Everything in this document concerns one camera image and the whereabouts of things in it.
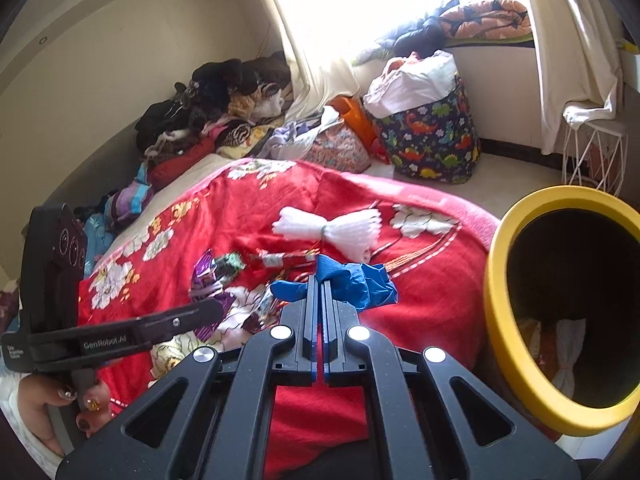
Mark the red snack wrapper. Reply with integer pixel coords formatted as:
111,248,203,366
250,249,321,271

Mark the orange patterned quilt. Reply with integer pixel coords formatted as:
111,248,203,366
440,0,533,41

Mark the cream curtain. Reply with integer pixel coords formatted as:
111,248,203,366
257,0,371,121
517,0,626,156

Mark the lavender cloth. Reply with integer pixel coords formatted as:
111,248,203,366
257,107,346,161

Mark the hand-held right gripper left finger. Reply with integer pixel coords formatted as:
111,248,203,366
55,272,321,480

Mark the floral fabric bag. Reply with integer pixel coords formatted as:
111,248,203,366
300,122,373,173

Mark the person's left hand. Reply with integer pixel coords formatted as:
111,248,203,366
20,374,112,456

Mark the orange bag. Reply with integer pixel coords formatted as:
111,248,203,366
327,95,391,163

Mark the purple wrapper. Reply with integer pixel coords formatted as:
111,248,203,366
189,250,246,341

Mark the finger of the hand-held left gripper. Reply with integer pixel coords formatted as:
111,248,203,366
150,300,224,345

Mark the person's left forearm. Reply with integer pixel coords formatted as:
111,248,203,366
0,375,61,478

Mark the yellow-rimmed trash bin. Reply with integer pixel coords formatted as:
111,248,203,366
484,186,640,437

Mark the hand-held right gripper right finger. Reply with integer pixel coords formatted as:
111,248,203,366
320,280,581,480

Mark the pile of clothes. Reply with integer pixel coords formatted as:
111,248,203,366
75,50,296,241

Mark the brown snack wrapper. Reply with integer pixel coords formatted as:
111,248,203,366
245,292,276,333

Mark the dark puffer jacket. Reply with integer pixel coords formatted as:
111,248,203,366
355,0,466,66

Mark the red floral blanket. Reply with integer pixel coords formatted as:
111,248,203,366
75,157,501,480

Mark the white cloth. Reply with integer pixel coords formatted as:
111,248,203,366
362,50,458,118

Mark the blue glove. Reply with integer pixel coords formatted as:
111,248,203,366
270,254,401,311

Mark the white wire basket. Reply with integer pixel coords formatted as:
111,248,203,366
562,117,628,196

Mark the dinosaur print storage bag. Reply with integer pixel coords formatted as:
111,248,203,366
372,72,482,184

